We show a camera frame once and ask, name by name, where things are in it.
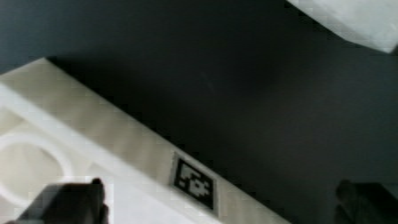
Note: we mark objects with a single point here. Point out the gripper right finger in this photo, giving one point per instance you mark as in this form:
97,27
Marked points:
366,204

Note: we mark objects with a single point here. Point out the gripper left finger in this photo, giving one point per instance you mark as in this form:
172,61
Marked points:
67,204

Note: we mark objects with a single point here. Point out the white square tabletop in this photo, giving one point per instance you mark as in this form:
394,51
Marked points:
72,140

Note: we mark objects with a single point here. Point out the white table leg with tag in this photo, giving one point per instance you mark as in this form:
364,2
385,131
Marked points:
358,19

